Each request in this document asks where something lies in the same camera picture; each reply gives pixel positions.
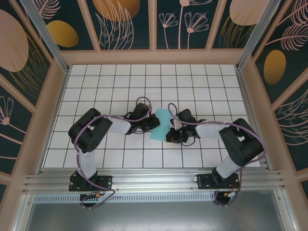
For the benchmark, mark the teal cloth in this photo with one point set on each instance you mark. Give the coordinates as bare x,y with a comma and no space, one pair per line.
161,134

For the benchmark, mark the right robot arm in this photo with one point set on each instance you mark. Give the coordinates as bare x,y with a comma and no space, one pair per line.
209,131

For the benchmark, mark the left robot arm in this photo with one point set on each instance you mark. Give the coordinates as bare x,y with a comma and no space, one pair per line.
119,126

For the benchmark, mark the grey metal sheet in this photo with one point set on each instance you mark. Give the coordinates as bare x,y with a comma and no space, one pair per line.
154,216

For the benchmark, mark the yellow power connector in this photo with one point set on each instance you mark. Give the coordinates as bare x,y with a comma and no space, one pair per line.
227,194

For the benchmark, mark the small black controller board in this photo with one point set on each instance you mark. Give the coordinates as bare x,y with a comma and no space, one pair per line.
90,195

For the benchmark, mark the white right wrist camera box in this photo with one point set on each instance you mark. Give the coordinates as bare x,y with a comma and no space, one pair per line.
176,124

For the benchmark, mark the long aluminium base rail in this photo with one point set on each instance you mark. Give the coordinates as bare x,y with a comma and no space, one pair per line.
154,179

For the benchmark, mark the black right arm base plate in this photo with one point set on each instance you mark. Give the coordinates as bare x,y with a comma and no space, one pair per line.
204,183

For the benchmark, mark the aluminium side rail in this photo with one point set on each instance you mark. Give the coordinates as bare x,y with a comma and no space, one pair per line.
252,115

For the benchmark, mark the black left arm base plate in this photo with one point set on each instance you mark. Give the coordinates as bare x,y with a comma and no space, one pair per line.
106,183

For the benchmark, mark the wall panel with pink flowers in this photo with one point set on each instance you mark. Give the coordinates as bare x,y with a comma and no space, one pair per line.
192,36

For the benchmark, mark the dark wall panel, orange oval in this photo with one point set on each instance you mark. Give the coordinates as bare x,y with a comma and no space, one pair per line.
274,67
62,33

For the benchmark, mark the aluminium corner post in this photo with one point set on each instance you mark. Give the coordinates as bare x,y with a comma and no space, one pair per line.
45,36
255,31

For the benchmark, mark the wall panel with leaf outlines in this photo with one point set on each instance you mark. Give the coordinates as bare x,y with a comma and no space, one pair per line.
296,125

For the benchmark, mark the wall panel with pink circle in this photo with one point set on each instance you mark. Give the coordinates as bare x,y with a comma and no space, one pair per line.
240,12
14,48

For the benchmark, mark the wall panel with single flower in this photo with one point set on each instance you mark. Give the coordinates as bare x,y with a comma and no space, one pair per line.
9,134

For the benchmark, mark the aluminium frame bar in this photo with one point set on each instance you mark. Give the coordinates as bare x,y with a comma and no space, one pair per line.
287,211
22,214

